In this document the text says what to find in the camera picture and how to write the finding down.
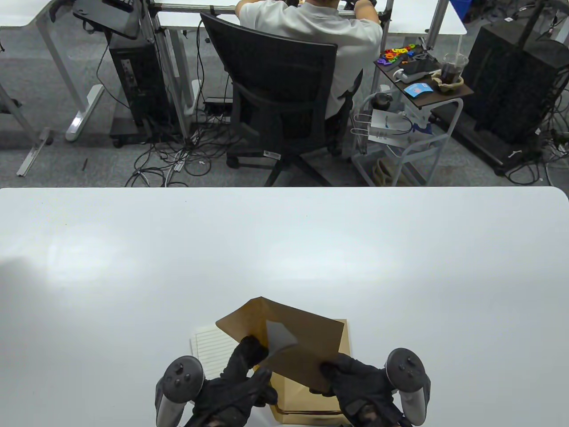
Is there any pile of colourful plastic letters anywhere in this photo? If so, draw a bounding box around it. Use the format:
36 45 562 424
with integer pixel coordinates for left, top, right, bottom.
377 43 417 67

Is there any black handheld device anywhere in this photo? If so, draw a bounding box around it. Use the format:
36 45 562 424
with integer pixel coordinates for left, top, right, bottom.
402 57 441 77

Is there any white paper bag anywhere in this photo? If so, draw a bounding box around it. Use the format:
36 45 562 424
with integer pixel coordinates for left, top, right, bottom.
367 109 433 149

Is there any plastic cup of dark drink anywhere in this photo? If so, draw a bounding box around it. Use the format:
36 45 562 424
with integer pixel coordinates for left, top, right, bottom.
441 52 470 85

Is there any person's right hand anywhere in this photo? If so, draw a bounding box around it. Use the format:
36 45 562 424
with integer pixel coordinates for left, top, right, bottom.
309 354 413 427

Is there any black equipment case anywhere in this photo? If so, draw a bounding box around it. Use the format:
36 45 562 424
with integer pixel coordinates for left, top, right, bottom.
501 38 569 145
461 21 541 132

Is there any black power strip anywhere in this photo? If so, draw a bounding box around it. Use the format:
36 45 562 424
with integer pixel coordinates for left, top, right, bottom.
204 97 235 124

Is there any black round tracker puck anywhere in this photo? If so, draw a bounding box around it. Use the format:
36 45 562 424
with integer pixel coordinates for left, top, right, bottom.
155 356 206 427
384 348 431 427

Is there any person's left hand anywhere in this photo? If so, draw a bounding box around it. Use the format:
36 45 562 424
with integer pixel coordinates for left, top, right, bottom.
184 335 279 427

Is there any black office chair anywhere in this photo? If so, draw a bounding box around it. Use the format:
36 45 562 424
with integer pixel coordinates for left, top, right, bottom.
200 12 364 187

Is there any aluminium frame post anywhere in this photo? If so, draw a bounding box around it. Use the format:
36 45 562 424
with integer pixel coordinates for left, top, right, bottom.
148 0 192 136
371 0 395 96
425 0 450 49

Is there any brown paper cup carrier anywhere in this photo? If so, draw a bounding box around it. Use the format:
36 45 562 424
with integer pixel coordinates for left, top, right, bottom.
430 73 465 95

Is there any white cart with brown top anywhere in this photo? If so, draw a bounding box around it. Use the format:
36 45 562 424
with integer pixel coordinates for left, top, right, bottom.
350 44 476 187

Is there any white desk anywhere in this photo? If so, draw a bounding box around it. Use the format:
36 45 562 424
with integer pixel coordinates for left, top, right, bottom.
0 0 105 143
153 0 468 37

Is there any blue bin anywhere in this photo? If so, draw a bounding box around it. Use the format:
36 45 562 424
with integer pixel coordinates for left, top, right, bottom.
449 0 473 24

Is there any white controller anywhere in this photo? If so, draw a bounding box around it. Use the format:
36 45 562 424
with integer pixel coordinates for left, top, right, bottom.
392 67 423 84

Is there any black keyboard tray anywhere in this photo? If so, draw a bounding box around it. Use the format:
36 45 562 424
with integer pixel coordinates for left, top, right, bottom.
72 0 142 40

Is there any black computer tower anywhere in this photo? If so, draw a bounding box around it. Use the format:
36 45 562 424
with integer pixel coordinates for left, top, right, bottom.
108 35 173 148

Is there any blue card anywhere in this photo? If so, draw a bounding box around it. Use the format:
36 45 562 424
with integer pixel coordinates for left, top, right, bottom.
403 82 434 98

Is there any tangle of black cables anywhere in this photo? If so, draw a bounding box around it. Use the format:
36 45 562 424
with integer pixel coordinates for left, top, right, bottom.
126 120 236 187
502 67 569 187

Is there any tan slippers pair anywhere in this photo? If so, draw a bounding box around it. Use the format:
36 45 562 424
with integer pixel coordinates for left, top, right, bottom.
373 157 403 186

